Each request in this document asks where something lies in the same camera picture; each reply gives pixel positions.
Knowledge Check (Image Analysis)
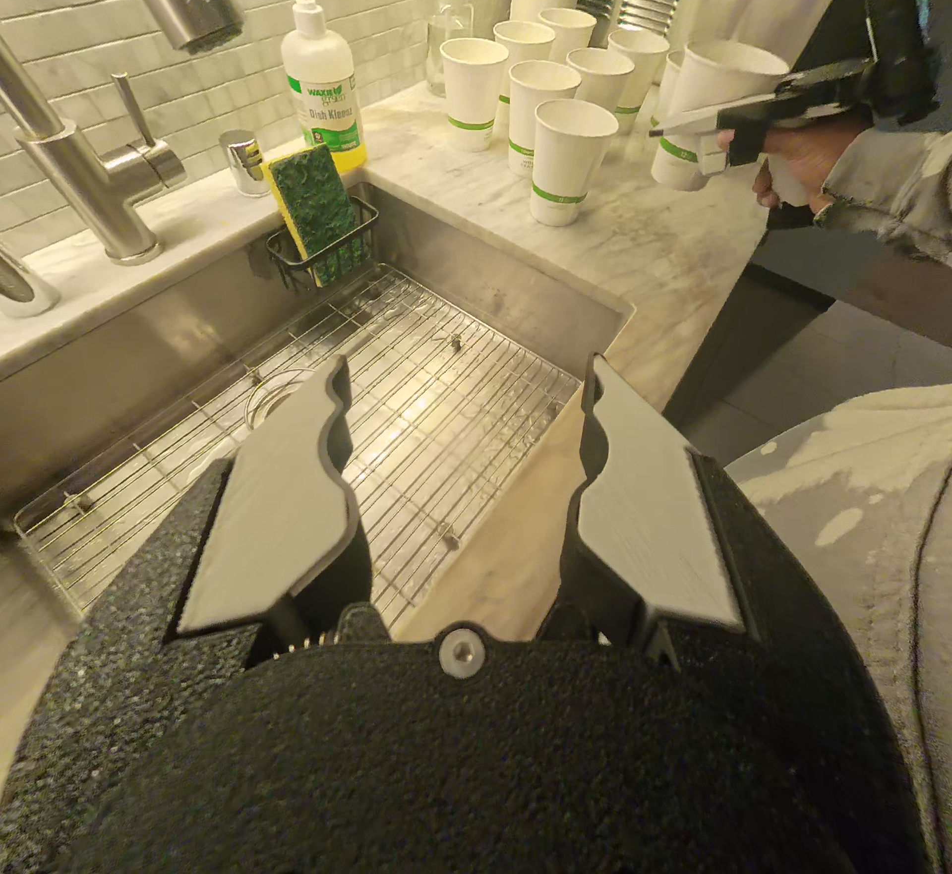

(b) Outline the marble desk countertop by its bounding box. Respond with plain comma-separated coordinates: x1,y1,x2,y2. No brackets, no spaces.
0,71,771,749

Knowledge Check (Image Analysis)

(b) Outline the dish soap pump bottle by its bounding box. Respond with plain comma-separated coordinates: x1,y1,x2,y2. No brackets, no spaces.
280,0,369,172

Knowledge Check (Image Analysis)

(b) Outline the person's grey mottled garment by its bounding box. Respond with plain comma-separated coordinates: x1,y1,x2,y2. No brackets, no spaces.
725,383,952,874

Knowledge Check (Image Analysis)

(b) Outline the group of white paper cups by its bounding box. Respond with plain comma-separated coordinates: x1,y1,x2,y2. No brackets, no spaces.
439,6,689,179

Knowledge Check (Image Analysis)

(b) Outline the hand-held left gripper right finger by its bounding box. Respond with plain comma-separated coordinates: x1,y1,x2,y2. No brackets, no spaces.
558,351,746,655

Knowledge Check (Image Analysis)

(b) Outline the person's right hand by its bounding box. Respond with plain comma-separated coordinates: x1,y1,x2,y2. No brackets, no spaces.
715,121,871,215

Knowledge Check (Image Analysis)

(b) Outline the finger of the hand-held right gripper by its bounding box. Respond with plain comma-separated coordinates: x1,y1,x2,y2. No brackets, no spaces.
649,90,783,177

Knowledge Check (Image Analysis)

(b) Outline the wire sink grid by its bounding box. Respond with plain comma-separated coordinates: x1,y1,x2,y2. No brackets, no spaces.
13,264,583,630

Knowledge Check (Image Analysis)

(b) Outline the black wire sponge holder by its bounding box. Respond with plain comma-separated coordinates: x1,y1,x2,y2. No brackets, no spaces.
265,196,378,292

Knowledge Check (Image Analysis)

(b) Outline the stainless steel sink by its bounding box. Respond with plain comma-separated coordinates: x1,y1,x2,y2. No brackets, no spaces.
0,181,635,637

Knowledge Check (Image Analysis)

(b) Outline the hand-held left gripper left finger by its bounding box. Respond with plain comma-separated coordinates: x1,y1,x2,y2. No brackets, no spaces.
177,354,373,658

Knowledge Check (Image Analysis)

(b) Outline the steel sink drain strainer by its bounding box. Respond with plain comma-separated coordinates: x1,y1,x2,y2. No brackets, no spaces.
244,367,328,436

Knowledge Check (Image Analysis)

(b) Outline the steel kitchen faucet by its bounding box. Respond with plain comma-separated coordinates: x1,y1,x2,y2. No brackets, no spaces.
0,34,187,267

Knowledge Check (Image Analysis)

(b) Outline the green and yellow sponge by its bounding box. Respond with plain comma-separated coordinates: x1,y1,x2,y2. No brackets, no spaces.
260,143,367,289

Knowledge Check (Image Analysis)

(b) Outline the person's right forearm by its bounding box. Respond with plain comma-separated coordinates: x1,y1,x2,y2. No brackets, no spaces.
814,123,952,267

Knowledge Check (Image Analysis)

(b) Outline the green-banded white paper cup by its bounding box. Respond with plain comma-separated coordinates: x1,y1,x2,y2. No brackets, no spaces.
530,99,620,228
651,40,791,192

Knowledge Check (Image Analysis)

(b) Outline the glass soap dispenser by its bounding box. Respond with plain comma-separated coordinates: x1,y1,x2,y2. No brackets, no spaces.
426,0,476,98

